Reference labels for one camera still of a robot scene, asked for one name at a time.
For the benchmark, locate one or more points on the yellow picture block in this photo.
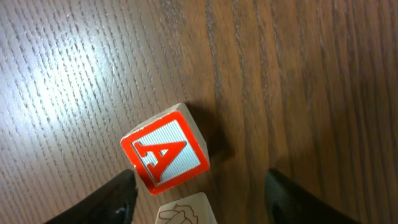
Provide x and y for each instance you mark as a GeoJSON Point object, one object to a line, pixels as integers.
{"type": "Point", "coordinates": [194, 209]}

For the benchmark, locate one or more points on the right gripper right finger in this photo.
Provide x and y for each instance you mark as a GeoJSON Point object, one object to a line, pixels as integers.
{"type": "Point", "coordinates": [287, 202]}

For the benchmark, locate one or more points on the red letter A block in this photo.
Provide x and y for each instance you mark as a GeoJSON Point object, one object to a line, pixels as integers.
{"type": "Point", "coordinates": [167, 149]}

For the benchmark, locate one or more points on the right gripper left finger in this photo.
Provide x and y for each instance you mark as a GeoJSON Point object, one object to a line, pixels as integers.
{"type": "Point", "coordinates": [114, 202]}

